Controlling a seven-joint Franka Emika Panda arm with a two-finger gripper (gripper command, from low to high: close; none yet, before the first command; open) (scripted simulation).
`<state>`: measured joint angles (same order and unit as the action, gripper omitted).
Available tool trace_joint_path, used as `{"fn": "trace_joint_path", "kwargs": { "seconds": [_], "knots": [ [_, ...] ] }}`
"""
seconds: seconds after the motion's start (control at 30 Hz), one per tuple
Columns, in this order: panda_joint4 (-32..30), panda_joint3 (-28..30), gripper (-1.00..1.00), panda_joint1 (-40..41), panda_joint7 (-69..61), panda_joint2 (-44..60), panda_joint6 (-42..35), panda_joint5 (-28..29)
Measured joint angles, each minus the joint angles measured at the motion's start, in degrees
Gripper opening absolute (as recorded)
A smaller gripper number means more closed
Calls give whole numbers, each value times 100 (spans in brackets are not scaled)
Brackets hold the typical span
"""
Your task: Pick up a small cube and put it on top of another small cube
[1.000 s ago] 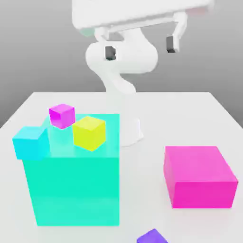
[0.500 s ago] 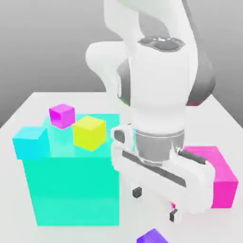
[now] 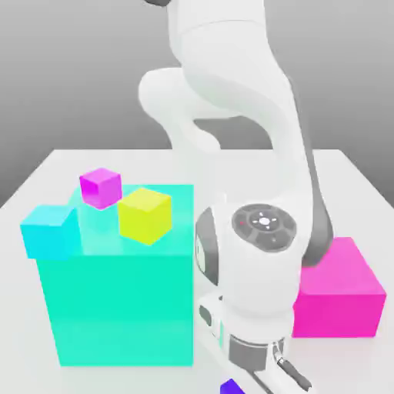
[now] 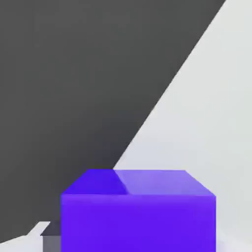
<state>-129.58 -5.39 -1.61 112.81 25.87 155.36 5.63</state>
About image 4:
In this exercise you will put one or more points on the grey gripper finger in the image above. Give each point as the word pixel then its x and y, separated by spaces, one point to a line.
pixel 39 242

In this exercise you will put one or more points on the small purple cube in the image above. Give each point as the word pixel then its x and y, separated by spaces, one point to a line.
pixel 137 220

